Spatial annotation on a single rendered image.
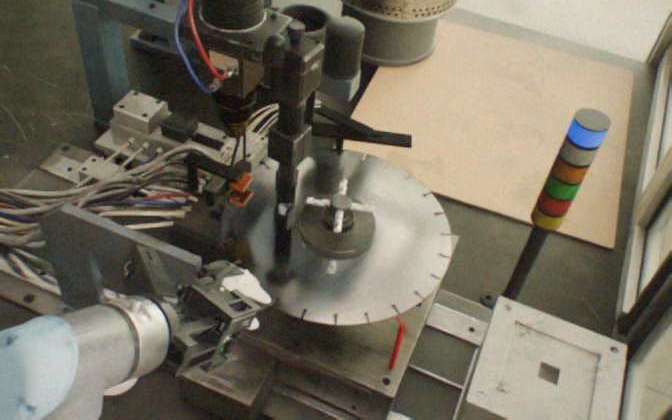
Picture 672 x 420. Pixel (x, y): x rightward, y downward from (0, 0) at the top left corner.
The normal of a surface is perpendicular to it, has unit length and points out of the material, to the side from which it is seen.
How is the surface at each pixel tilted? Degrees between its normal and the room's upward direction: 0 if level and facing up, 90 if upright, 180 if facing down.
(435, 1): 90
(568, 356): 0
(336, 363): 0
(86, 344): 46
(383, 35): 89
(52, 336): 32
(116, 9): 90
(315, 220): 5
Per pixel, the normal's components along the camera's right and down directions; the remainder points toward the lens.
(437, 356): 0.09, -0.69
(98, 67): -0.39, 0.64
